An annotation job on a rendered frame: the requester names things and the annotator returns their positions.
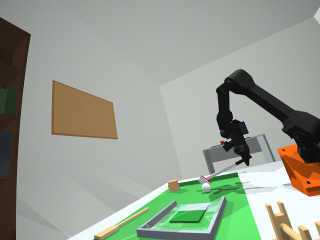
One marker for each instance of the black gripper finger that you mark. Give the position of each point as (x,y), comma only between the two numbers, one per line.
(245,155)

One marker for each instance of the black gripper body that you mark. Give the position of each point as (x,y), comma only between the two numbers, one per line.
(240,142)

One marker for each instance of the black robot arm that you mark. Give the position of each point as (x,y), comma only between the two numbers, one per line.
(301,126)

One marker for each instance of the white golf ball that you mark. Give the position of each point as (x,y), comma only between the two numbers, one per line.
(206,187)

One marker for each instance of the green flat mat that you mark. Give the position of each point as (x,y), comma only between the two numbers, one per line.
(237,221)

